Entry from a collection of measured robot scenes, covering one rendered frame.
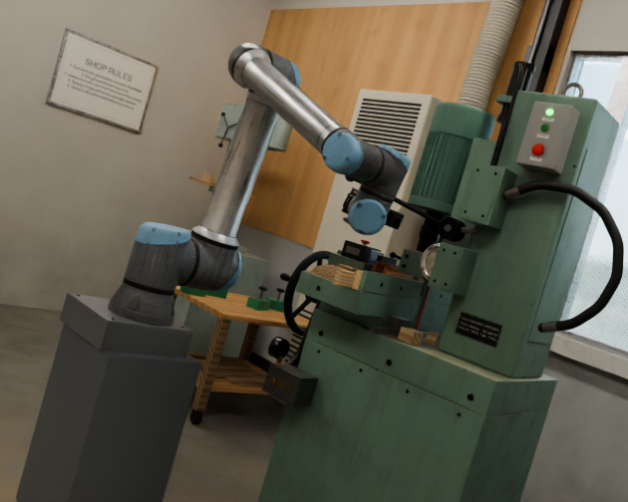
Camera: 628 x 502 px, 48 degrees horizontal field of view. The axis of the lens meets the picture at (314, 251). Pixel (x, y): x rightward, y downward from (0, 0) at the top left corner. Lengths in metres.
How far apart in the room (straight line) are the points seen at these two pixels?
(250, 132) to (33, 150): 2.62
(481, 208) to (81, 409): 1.18
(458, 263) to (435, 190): 0.29
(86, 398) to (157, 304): 0.31
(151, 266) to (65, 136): 2.68
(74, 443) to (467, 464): 1.03
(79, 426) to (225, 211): 0.72
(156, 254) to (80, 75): 2.72
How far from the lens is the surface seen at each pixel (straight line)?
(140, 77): 4.77
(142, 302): 2.01
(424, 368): 1.80
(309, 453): 2.01
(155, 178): 4.90
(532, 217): 1.84
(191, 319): 4.15
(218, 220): 2.10
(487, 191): 1.81
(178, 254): 2.02
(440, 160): 2.02
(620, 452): 3.21
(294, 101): 1.77
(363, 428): 1.90
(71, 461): 2.06
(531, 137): 1.82
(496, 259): 1.86
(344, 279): 1.77
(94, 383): 1.98
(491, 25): 3.74
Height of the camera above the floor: 1.05
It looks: 3 degrees down
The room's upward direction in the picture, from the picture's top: 16 degrees clockwise
